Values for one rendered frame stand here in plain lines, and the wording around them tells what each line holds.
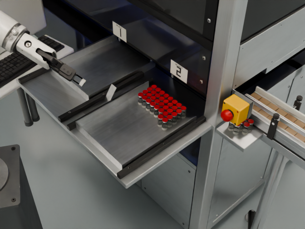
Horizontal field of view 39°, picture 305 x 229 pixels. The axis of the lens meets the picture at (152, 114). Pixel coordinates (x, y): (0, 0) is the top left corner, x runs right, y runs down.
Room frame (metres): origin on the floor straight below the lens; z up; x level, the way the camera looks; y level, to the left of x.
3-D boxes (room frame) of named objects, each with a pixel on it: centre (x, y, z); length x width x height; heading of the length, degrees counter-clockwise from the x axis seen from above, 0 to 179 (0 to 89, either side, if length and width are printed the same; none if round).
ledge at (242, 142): (1.07, -0.32, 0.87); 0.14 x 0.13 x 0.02; 133
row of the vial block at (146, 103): (1.14, -0.01, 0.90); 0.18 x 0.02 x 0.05; 42
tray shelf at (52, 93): (1.24, 0.14, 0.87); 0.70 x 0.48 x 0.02; 43
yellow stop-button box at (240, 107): (1.06, -0.28, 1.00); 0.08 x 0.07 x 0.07; 133
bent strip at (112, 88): (1.19, 0.20, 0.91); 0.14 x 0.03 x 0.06; 132
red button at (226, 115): (1.02, -0.25, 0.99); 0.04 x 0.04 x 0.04; 43
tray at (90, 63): (1.41, 0.20, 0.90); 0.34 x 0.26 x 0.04; 133
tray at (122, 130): (1.08, 0.06, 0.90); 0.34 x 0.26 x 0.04; 132
